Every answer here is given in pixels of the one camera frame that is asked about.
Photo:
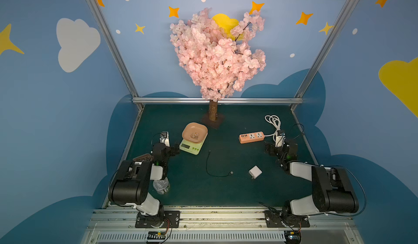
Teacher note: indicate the white usb charger adapter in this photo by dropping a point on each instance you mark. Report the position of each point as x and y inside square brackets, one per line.
[255, 172]

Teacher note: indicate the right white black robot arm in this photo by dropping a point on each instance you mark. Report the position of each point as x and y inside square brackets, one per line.
[332, 190]

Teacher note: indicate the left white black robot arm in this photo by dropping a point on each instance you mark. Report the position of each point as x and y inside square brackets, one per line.
[130, 185]

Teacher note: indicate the green electronic kitchen scale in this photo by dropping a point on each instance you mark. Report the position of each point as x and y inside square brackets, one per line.
[192, 145]

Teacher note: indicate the pink square bowl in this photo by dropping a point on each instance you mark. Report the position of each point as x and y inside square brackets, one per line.
[195, 132]

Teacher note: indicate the orange power strip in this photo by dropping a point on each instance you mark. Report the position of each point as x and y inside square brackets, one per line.
[251, 137]

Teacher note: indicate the pink cherry blossom tree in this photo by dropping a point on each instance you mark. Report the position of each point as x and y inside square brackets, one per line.
[217, 61]

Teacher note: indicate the brown slotted scoop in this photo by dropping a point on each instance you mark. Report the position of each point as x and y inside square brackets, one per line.
[144, 157]

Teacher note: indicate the clear plastic bottle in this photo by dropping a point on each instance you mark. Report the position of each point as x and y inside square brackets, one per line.
[162, 186]

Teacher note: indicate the left small circuit board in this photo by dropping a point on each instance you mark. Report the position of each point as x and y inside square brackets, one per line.
[156, 237]

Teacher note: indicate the small circuit board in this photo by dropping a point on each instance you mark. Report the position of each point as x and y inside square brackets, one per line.
[292, 237]
[156, 237]

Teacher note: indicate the right small circuit board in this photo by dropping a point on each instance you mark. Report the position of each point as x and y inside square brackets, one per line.
[292, 237]

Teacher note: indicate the aluminium cage frame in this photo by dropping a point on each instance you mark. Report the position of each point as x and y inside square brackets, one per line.
[164, 48]

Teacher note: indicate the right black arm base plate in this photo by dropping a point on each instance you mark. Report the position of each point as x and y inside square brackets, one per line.
[278, 219]

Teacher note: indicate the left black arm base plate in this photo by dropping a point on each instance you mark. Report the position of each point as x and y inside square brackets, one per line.
[170, 219]

